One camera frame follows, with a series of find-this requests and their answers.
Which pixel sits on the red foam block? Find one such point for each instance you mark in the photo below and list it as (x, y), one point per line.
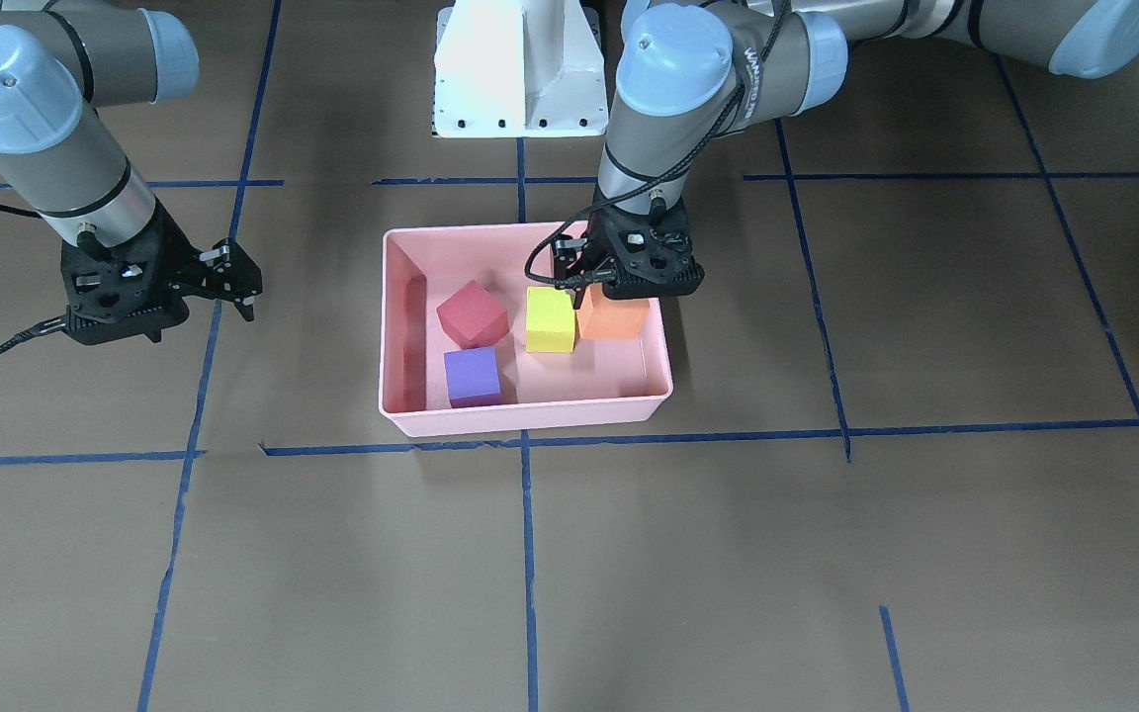
(473, 317)

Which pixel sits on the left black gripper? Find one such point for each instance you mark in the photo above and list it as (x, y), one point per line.
(577, 265)

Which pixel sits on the white pedestal column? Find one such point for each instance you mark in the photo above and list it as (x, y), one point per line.
(513, 69)

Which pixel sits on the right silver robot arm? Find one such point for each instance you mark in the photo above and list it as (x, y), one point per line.
(61, 62)

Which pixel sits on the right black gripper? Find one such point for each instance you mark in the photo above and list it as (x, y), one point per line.
(171, 259)

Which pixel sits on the purple foam block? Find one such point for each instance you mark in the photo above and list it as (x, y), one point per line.
(473, 378)

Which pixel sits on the orange foam block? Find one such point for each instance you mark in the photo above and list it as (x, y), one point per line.
(602, 319)

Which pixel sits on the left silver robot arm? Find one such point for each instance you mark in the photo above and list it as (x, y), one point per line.
(692, 71)

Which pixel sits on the yellow foam block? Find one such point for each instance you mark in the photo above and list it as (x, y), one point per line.
(550, 325)

